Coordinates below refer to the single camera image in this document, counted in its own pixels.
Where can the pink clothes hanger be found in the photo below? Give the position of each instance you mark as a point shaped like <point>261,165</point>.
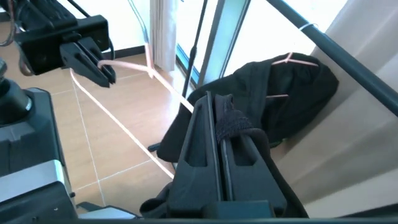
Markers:
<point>124,66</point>
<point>295,61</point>

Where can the window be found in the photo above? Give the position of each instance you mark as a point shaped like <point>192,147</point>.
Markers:
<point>264,31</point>

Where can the black garment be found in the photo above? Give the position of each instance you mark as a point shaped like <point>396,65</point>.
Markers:
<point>231,121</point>

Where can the black clothes rack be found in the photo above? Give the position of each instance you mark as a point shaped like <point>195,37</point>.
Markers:
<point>342,56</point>

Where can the beige curtain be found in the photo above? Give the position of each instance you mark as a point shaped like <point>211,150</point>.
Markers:
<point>163,31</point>
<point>342,140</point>

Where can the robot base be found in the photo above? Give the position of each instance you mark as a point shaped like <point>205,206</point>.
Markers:
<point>25,140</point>

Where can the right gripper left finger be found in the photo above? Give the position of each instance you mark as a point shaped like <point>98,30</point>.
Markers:
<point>192,180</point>

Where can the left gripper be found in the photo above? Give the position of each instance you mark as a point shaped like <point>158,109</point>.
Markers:
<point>56,40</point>

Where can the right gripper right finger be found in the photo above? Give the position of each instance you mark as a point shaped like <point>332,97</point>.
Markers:
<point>252,180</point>

